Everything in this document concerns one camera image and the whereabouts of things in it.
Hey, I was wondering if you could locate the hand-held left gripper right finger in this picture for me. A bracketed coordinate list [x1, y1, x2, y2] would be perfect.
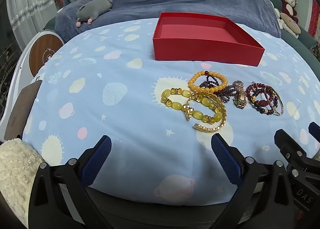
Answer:
[211, 133, 300, 229]

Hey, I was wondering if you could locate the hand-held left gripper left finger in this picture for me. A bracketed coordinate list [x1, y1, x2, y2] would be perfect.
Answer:
[28, 135, 112, 229]

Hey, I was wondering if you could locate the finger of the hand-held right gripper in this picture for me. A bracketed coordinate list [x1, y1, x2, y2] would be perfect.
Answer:
[308, 122, 320, 142]
[274, 128, 320, 171]

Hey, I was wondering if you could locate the gold cuff bangle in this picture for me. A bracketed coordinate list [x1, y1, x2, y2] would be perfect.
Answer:
[185, 92, 227, 132]

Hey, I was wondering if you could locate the thin gold bangle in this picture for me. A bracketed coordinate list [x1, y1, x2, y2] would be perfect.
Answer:
[260, 85, 284, 116]

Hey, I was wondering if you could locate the black bead bracelet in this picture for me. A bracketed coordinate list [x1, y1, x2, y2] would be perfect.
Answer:
[254, 94, 278, 115]

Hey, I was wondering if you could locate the gold wristwatch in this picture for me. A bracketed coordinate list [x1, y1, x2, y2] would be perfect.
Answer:
[232, 80, 248, 109]

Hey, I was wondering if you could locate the purple bead strand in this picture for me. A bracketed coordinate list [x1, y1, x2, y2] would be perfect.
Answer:
[200, 74, 238, 104]

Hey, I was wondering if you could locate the dark red bead bracelet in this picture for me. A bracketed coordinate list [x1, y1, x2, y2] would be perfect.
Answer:
[246, 83, 275, 105]

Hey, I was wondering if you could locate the orange bead bracelet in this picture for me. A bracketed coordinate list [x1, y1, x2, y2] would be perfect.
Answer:
[188, 70, 228, 93]

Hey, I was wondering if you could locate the yellow-green bead bracelet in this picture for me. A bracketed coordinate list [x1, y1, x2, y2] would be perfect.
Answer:
[161, 88, 224, 123]

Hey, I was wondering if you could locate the red cardboard box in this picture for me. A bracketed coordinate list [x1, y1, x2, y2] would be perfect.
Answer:
[152, 12, 265, 67]

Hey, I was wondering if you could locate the light blue printed sheet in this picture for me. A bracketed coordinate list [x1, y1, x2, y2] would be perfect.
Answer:
[22, 18, 320, 206]

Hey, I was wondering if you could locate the cream fluffy cloth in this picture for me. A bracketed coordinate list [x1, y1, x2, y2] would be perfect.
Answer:
[0, 138, 44, 228]

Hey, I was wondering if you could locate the green sofa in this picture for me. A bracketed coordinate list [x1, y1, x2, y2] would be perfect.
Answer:
[252, 0, 320, 62]

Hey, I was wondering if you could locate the beige plush toy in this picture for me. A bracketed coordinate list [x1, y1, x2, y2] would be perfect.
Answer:
[274, 8, 302, 38]

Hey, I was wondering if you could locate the red paper decoration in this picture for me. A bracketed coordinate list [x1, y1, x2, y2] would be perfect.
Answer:
[308, 0, 320, 37]

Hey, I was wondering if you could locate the white device with wooden disc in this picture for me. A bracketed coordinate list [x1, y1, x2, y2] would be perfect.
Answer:
[0, 30, 65, 142]

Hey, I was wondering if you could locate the red monkey plush toy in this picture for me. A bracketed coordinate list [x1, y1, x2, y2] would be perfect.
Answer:
[279, 0, 299, 23]

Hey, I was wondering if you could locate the grey plush toy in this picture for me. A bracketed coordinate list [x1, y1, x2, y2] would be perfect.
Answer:
[76, 0, 113, 28]

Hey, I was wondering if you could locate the silver tinsel garland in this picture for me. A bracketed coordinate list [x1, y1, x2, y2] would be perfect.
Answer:
[11, 0, 75, 28]

